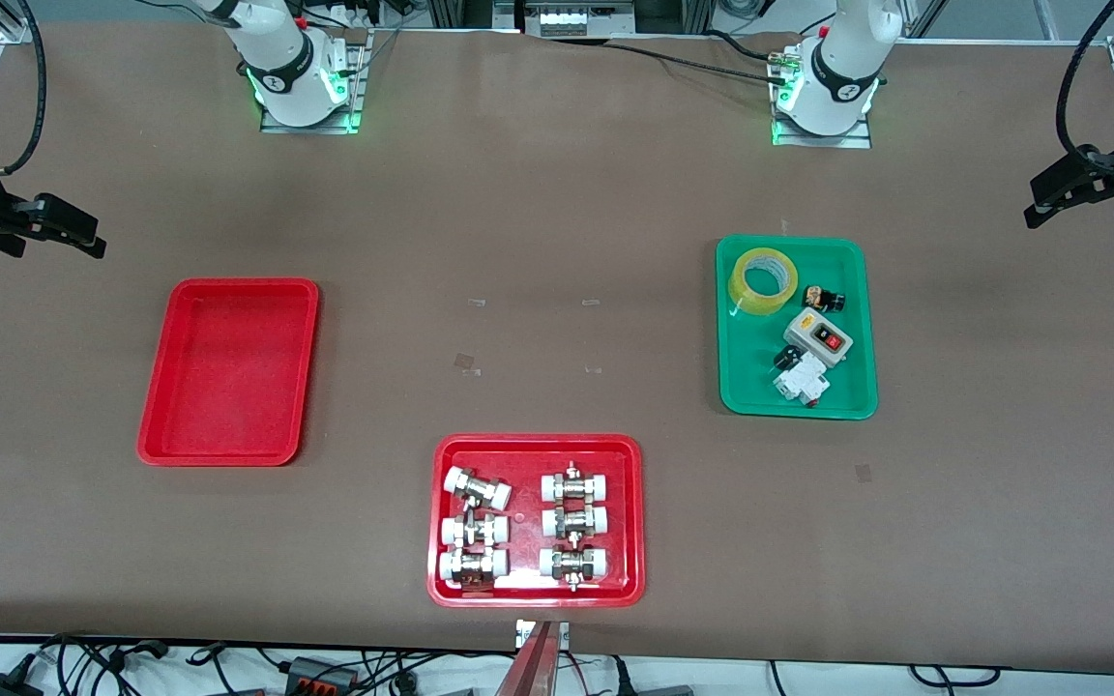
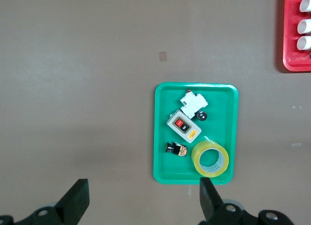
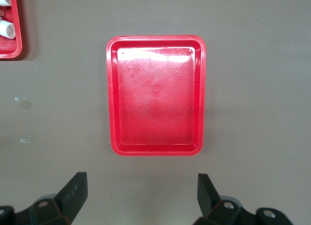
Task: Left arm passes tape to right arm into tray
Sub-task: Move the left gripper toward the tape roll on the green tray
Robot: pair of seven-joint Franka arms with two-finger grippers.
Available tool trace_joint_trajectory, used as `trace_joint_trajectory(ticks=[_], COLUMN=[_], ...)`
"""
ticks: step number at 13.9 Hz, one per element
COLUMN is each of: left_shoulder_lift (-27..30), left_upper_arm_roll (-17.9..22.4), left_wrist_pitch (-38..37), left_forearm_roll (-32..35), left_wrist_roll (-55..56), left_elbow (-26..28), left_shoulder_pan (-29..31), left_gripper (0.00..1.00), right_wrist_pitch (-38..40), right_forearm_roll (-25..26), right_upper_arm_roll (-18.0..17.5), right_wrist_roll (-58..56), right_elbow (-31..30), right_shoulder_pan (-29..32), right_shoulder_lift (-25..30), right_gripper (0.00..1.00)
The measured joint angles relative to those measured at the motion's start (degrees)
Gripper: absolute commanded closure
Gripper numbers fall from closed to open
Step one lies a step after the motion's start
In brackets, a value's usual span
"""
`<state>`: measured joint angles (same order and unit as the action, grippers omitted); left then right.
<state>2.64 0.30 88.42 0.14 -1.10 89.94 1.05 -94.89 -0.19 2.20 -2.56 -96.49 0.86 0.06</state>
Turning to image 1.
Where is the yellow packing tape roll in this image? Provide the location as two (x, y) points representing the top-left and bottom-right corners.
(728, 246), (801, 318)

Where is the red plastic tray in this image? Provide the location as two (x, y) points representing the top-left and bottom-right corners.
(426, 433), (646, 609)
(136, 277), (320, 468)

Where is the green plastic tray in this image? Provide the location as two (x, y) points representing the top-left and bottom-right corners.
(716, 235), (879, 421)

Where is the white circuit breaker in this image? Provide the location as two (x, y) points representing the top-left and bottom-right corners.
(773, 354), (832, 409)

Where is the metal valve with white caps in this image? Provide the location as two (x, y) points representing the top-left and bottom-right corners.
(444, 466), (513, 511)
(438, 548), (511, 591)
(541, 462), (609, 503)
(541, 504), (609, 539)
(538, 545), (610, 593)
(440, 512), (511, 548)

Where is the white power strip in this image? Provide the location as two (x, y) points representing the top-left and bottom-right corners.
(538, 3), (616, 38)

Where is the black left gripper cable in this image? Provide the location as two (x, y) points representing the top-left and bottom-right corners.
(1056, 0), (1114, 171)

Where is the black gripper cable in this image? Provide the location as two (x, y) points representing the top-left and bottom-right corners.
(0, 0), (47, 179)
(1056, 0), (1114, 171)

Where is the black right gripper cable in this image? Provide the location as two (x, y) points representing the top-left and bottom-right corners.
(0, 0), (47, 179)

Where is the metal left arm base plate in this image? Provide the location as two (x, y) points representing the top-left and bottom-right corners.
(772, 48), (873, 149)

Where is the grey on-off switch box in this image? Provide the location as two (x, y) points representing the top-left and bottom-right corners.
(782, 311), (854, 369)

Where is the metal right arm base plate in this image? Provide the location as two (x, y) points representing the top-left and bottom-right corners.
(260, 29), (370, 134)

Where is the black cable on table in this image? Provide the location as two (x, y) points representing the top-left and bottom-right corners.
(605, 35), (792, 86)

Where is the aluminium camera stand post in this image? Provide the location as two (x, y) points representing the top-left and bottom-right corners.
(494, 619), (570, 696)

